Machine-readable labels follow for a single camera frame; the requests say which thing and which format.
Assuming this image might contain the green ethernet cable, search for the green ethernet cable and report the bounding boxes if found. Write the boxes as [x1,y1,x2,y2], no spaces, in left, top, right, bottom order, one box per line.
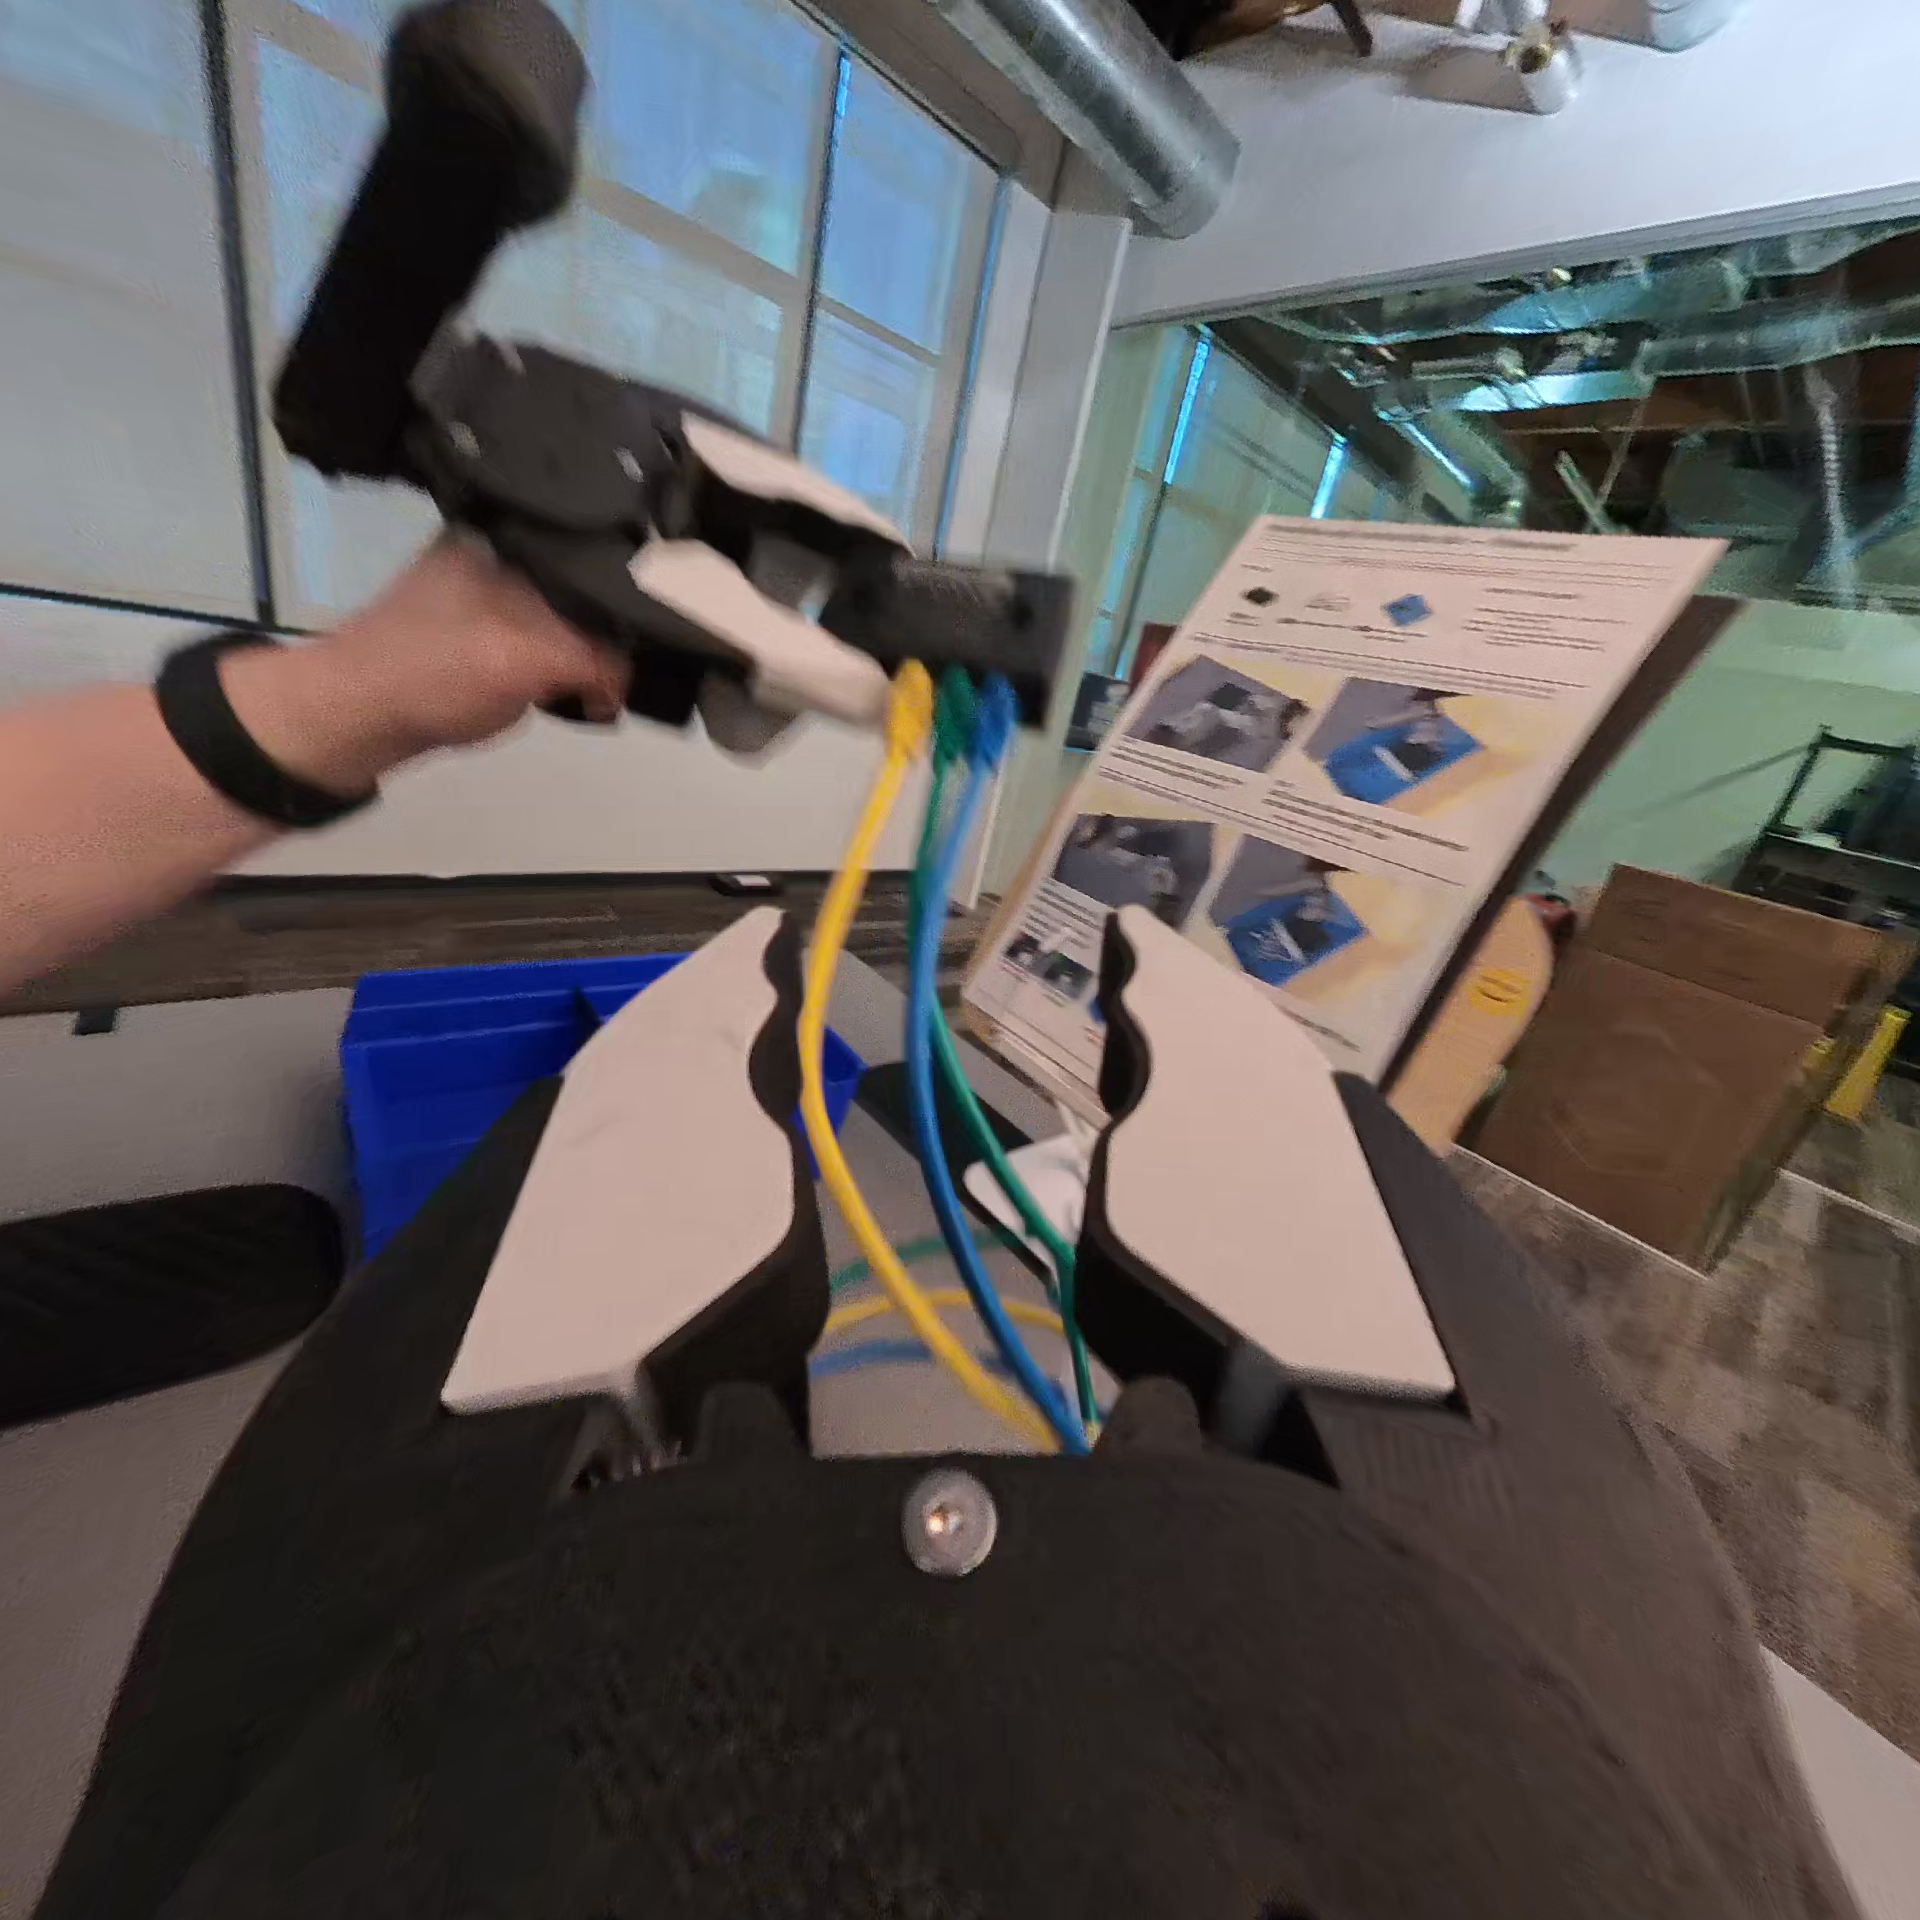
[816,667,1114,1427]

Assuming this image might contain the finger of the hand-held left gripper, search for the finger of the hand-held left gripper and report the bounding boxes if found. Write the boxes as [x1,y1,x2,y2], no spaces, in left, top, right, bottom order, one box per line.
[626,538,897,726]
[680,411,918,564]

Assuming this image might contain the silver round duct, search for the silver round duct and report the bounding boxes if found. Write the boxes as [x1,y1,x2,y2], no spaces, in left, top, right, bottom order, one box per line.
[961,0,1241,238]

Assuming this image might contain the white rounded plate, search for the white rounded plate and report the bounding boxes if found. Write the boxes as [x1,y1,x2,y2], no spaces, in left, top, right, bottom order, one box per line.
[966,1131,1116,1278]

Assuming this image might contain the blue ethernet cable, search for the blue ethernet cable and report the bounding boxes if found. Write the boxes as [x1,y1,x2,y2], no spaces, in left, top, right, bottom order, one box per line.
[809,675,1095,1457]

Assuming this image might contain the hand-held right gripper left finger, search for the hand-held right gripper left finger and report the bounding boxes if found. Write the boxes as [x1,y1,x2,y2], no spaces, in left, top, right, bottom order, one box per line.
[439,904,833,1419]

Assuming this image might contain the large gridded window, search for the large gridded window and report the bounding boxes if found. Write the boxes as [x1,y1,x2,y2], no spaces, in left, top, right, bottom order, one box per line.
[0,0,1008,633]

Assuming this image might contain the printed instruction poster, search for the printed instruction poster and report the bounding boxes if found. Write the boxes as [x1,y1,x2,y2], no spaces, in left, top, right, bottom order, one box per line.
[961,514,1735,1124]

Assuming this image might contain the person's left hand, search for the person's left hand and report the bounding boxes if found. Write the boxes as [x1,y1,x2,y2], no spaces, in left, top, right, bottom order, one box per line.
[263,538,636,799]

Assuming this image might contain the brown cardboard box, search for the brown cardboard box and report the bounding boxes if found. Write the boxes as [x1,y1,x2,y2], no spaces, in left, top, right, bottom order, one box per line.
[1464,942,1836,1278]
[1583,862,1895,1038]

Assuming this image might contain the yellow ethernet cable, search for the yellow ethernet cable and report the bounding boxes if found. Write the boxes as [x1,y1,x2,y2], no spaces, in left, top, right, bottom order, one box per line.
[795,660,1070,1455]

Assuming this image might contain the blue plastic bin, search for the blue plastic bin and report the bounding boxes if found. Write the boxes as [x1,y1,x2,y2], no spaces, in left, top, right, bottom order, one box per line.
[339,952,870,1264]

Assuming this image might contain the black wristband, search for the black wristband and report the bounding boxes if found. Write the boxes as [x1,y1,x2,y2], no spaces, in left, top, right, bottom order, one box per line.
[154,632,380,832]

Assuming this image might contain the wooden poster stand board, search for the wooden poster stand board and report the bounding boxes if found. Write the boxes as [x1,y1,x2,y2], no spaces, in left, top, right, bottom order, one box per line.
[1387,897,1580,1156]

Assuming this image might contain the black network switch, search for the black network switch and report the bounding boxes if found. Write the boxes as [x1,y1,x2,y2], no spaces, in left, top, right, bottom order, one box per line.
[814,555,1079,731]

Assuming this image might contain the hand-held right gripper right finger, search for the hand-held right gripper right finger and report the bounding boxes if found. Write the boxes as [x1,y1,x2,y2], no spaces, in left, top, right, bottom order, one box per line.
[1075,904,1462,1414]

